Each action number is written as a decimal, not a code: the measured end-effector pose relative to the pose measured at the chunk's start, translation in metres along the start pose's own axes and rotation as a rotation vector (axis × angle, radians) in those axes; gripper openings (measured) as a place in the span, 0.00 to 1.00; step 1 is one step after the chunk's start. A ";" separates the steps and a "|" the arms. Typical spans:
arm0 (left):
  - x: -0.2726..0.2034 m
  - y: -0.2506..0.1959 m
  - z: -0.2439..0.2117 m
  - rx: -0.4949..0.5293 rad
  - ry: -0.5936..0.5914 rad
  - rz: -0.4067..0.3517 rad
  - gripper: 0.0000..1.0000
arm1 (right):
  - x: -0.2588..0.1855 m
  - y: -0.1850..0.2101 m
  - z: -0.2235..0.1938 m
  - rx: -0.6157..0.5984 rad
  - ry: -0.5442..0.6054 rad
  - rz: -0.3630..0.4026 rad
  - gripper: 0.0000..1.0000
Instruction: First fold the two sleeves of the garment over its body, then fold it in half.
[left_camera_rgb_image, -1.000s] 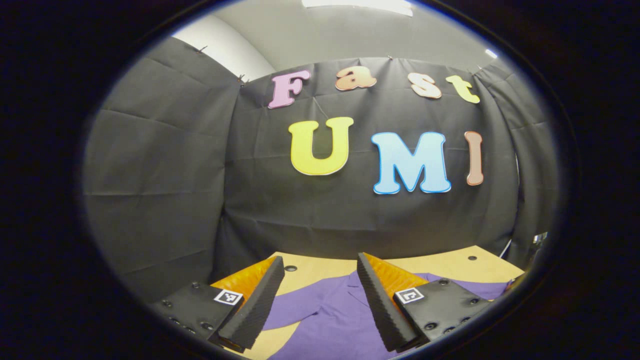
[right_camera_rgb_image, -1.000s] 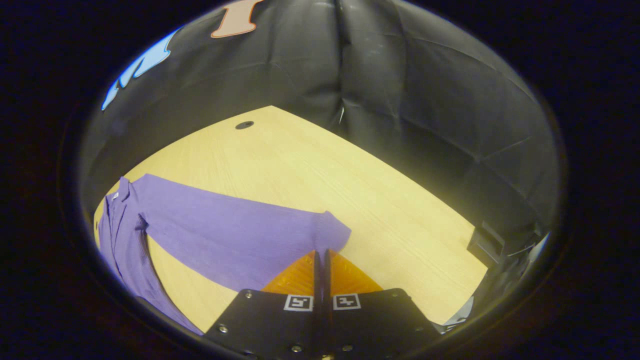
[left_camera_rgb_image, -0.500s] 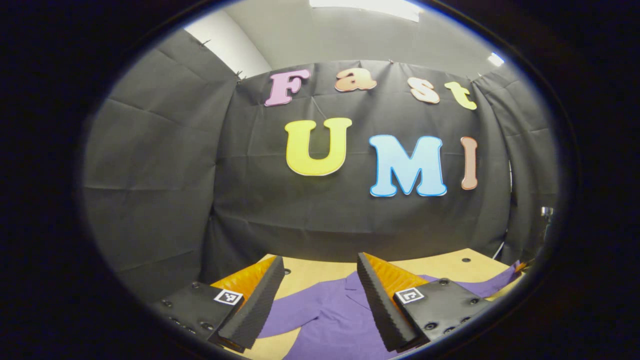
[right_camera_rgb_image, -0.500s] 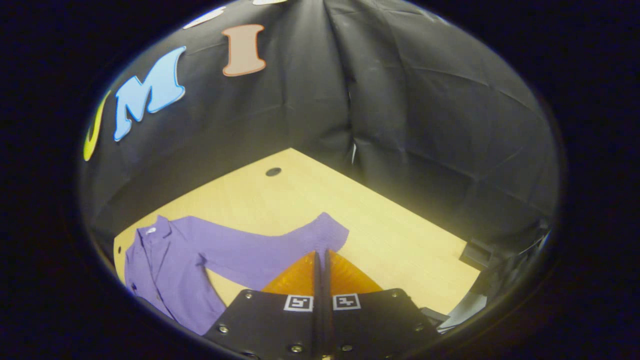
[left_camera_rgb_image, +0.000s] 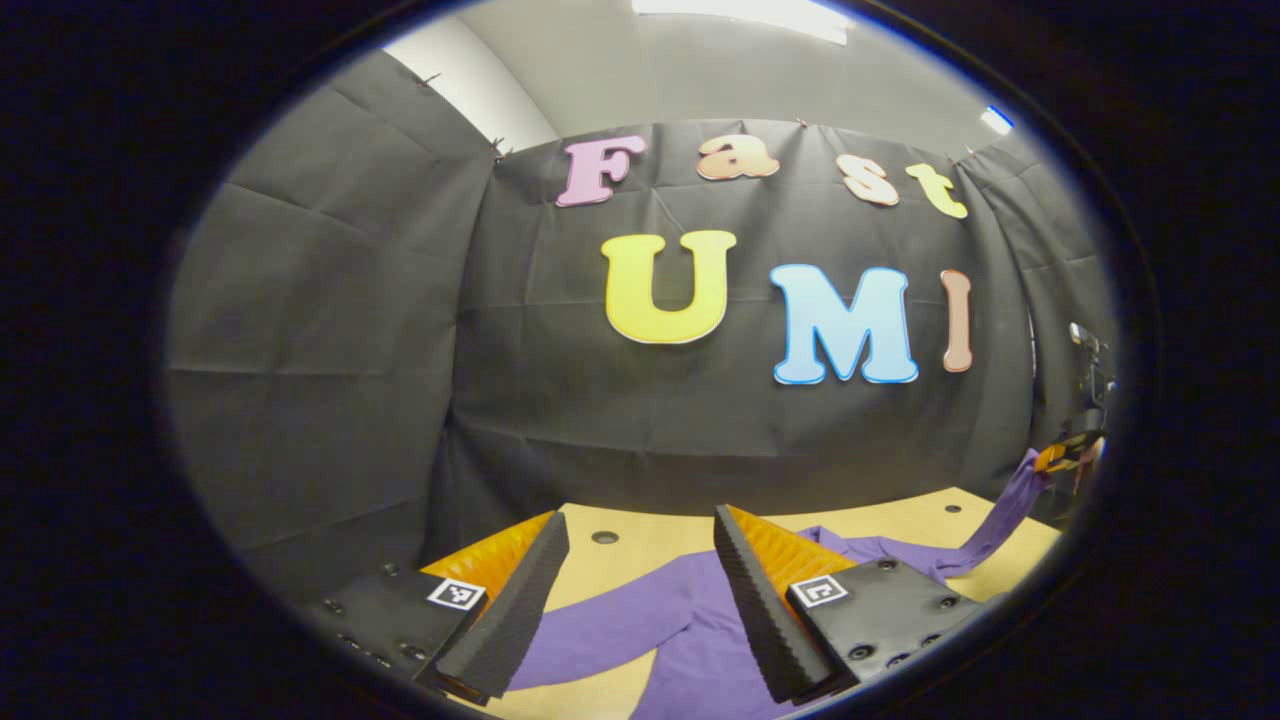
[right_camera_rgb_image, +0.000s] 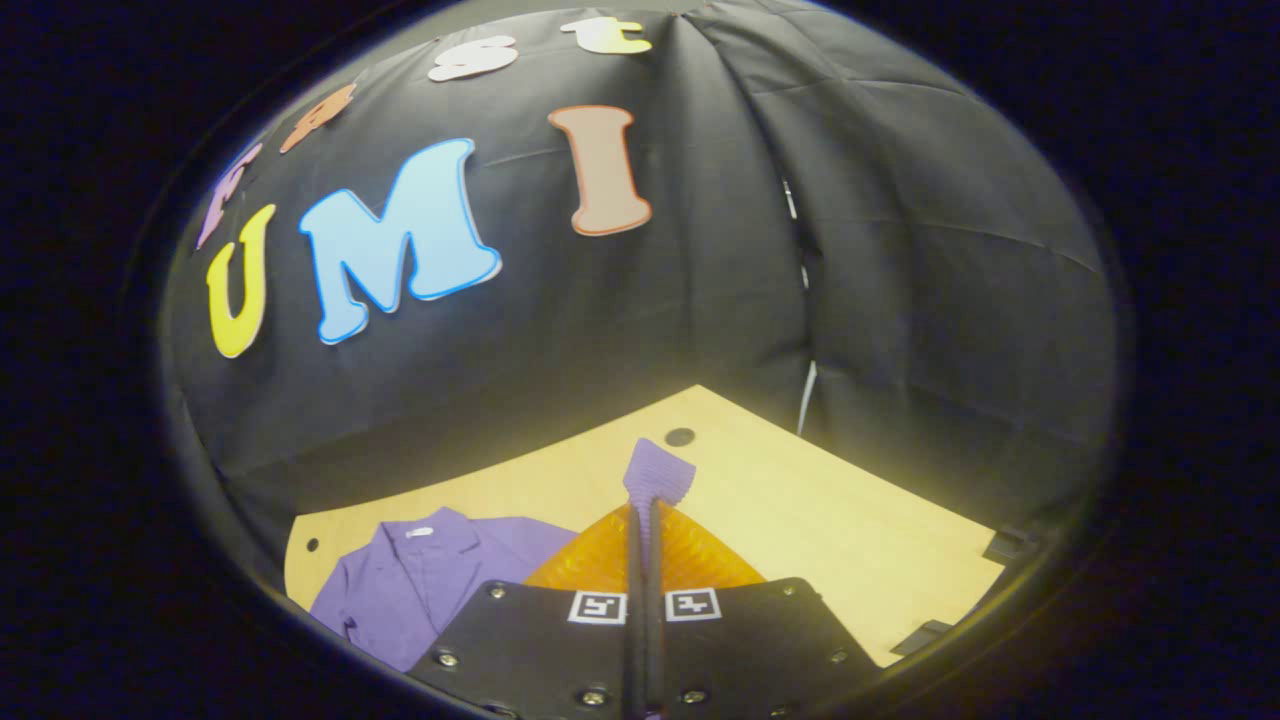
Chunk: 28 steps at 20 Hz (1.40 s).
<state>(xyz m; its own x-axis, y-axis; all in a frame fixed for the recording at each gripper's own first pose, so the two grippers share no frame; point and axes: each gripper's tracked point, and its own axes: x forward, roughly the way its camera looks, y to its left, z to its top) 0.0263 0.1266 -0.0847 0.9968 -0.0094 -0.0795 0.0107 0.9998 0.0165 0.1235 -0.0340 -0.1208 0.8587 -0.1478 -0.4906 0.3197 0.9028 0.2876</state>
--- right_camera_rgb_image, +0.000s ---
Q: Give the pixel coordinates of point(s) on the purple button shirt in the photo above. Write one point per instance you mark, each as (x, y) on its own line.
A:
(430, 580)

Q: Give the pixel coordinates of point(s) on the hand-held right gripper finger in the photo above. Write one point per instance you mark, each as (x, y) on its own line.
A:
(636, 640)
(655, 640)

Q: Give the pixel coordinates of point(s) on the black backdrop cloth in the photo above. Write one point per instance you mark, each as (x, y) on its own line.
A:
(700, 300)

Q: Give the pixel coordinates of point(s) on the black table edge bracket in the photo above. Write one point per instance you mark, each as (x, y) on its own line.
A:
(1005, 547)
(920, 637)

